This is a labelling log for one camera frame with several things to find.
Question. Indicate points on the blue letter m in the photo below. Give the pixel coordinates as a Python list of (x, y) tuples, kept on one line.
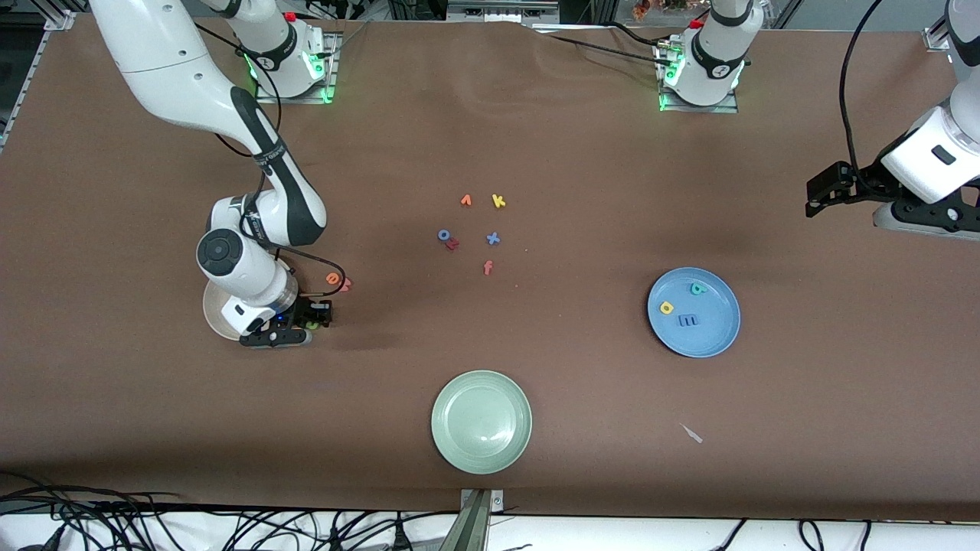
[(689, 321)]

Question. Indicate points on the beige round plate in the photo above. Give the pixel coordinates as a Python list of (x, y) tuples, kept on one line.
[(218, 317)]

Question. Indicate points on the teal letter b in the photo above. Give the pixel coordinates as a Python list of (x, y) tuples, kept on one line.
[(697, 290)]

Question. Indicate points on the blue round plate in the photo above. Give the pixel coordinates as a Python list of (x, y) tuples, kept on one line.
[(712, 337)]

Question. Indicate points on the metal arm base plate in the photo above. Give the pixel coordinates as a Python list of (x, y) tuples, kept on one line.
[(727, 108), (331, 53)]

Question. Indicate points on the small white paper scrap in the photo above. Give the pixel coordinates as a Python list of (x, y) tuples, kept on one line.
[(691, 434)]

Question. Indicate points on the brown table cover sheet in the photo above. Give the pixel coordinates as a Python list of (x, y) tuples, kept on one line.
[(459, 138)]

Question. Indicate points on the pale green round plate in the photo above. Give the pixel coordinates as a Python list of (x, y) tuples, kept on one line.
[(481, 422)]

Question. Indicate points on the aluminium camera post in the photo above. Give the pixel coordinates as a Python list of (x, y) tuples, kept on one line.
[(476, 528)]

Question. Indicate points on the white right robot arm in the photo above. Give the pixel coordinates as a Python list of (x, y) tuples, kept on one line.
[(176, 69)]

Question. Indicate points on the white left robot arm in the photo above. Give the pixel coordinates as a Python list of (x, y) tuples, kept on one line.
[(712, 53)]

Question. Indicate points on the aluminium frame strut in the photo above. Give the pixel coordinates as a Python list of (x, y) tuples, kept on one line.
[(934, 38), (31, 76)]

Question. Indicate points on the silver metal box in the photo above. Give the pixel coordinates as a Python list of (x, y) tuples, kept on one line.
[(501, 9)]

